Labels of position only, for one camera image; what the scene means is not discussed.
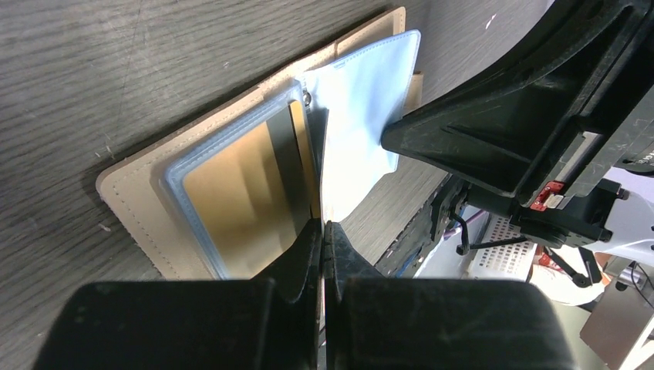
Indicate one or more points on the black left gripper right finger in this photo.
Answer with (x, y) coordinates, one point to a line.
(377, 322)

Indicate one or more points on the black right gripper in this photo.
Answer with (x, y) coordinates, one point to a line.
(559, 106)

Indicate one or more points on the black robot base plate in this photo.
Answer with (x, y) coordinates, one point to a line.
(423, 232)

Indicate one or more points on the beige leather card holder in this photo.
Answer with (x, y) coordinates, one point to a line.
(351, 90)

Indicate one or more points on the gold card black stripe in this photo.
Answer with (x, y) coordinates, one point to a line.
(254, 195)

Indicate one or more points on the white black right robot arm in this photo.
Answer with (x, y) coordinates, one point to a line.
(552, 222)

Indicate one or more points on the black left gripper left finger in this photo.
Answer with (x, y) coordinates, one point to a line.
(270, 321)

